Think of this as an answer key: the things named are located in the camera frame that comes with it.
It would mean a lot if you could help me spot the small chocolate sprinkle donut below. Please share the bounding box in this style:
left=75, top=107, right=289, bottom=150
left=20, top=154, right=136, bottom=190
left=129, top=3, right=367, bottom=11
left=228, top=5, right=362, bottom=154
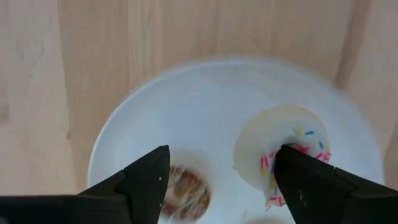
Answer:
left=160, top=164, right=212, bottom=222

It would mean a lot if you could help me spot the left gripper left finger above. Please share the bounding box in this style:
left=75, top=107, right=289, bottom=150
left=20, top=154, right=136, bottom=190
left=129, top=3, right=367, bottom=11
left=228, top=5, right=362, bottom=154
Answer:
left=0, top=145, right=171, bottom=224

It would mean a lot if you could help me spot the small white sprinkle donut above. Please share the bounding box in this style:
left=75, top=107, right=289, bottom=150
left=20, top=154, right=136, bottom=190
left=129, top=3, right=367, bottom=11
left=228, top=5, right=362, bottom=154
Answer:
left=232, top=105, right=332, bottom=210

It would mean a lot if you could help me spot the white round plate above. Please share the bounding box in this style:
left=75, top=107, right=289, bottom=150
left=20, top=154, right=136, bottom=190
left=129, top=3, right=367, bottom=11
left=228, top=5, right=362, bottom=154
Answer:
left=86, top=58, right=386, bottom=224

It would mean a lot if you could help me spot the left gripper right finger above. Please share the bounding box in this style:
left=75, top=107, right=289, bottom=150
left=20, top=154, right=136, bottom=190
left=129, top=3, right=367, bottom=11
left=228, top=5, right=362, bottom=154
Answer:
left=274, top=145, right=398, bottom=224

